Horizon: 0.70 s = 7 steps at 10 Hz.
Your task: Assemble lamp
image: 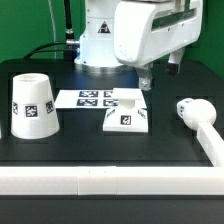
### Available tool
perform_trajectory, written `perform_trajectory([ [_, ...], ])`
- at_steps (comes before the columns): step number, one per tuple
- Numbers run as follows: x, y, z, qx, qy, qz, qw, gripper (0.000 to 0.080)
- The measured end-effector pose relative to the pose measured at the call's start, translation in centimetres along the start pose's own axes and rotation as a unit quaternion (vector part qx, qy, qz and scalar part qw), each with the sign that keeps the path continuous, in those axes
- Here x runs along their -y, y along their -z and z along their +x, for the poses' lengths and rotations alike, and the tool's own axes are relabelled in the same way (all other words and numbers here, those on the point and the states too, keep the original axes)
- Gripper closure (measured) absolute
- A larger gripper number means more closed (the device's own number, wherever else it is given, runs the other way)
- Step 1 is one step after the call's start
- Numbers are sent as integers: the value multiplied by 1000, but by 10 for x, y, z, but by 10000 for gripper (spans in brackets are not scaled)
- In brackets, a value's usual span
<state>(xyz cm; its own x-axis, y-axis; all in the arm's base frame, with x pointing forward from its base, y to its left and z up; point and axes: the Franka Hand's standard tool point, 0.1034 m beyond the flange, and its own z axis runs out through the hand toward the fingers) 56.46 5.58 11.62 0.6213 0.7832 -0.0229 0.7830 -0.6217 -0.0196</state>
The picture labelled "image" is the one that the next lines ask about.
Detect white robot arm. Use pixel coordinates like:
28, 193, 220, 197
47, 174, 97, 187
75, 0, 203, 91

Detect black cable connector post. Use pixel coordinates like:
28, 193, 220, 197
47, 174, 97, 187
63, 0, 74, 62

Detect white front fence rail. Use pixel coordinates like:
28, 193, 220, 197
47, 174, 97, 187
0, 167, 224, 195

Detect white lamp base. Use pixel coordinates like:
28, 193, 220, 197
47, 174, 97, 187
103, 88, 148, 133

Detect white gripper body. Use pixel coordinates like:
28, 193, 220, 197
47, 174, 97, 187
114, 0, 203, 67

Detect white fence rail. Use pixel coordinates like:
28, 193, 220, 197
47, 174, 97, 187
0, 167, 224, 195
197, 122, 224, 168

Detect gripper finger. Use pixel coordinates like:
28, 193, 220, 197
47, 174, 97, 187
135, 63, 153, 91
166, 48, 185, 76

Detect white marker sheet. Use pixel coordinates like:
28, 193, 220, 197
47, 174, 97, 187
55, 88, 147, 109

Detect white lamp bulb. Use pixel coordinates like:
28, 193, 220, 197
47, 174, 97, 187
177, 98, 217, 131

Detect white right fence rail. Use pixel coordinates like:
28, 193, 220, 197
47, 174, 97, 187
197, 122, 224, 168

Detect white lamp shade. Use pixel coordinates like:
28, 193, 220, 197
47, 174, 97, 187
11, 73, 59, 139

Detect black cable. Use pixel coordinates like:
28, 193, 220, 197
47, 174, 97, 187
23, 41, 80, 60

